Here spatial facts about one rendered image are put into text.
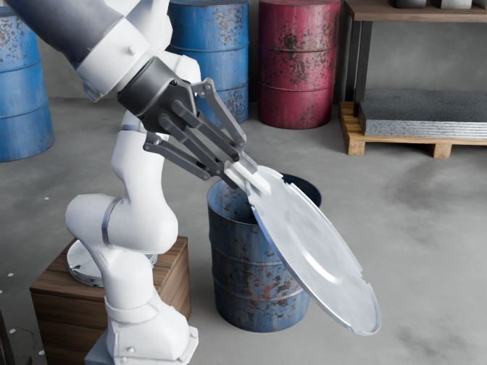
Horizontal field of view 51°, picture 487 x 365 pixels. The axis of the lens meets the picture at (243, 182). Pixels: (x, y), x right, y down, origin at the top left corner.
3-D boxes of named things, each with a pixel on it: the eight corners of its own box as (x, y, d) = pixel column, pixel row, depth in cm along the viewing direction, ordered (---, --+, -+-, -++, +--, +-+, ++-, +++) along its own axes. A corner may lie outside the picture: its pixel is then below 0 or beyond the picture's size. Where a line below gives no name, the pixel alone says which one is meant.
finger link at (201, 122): (172, 100, 67) (179, 92, 67) (236, 152, 71) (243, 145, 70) (168, 109, 64) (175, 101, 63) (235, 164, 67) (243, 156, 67)
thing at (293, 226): (330, 217, 94) (333, 214, 93) (403, 359, 73) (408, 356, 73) (225, 138, 76) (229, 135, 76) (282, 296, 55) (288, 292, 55)
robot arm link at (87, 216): (96, 269, 128) (82, 180, 116) (161, 284, 122) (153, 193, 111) (68, 295, 118) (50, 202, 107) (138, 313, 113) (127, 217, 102)
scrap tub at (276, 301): (311, 271, 225) (319, 172, 203) (316, 340, 187) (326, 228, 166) (217, 266, 228) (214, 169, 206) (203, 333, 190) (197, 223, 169)
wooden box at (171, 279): (192, 311, 201) (188, 236, 185) (159, 387, 168) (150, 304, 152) (97, 298, 208) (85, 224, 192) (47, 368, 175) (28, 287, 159)
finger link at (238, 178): (227, 169, 68) (223, 171, 68) (262, 202, 70) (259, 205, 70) (227, 159, 71) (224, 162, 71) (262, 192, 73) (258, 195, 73)
